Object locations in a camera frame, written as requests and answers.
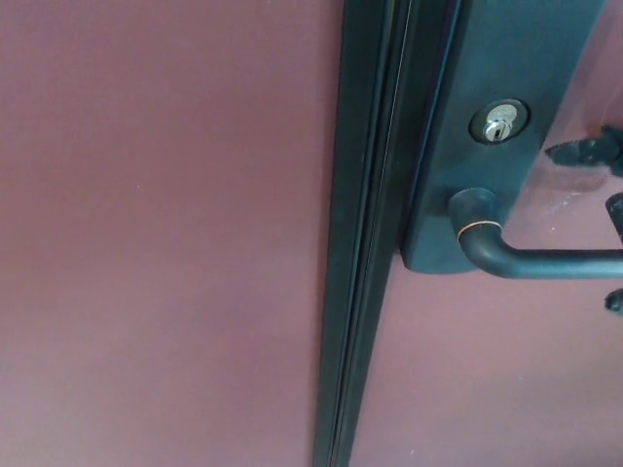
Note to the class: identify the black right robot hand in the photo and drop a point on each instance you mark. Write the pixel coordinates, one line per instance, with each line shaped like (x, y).
(589, 150)

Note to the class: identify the black rubber door seal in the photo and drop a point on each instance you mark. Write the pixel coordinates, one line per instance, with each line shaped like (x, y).
(370, 233)

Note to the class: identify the silver lock cylinder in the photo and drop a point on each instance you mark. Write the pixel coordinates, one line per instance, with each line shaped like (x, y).
(499, 124)

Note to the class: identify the dark green lock plate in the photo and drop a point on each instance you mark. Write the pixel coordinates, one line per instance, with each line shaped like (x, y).
(506, 58)

